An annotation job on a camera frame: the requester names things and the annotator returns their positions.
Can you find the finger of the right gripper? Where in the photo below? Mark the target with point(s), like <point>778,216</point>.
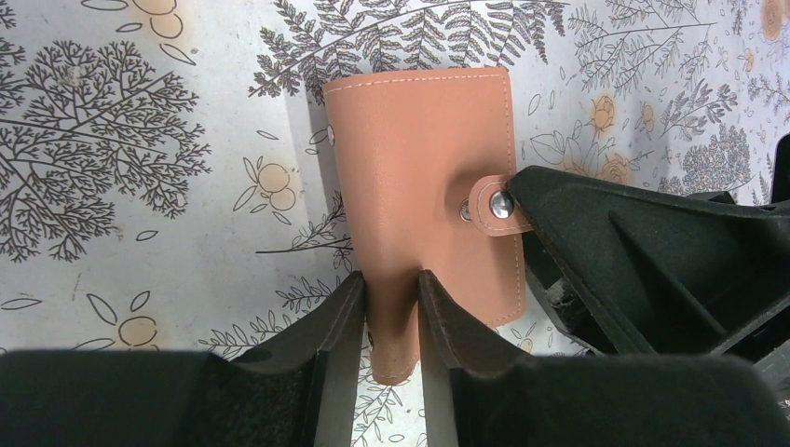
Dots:
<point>664,274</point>
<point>558,298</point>

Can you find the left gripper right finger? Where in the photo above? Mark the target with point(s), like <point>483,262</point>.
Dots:
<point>480,390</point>

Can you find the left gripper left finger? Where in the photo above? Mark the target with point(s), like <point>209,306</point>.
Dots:
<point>296,389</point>

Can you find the brown leather card holder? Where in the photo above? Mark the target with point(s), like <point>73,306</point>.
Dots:
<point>419,156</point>

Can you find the floral table mat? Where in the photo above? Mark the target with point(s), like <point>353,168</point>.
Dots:
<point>168,180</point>

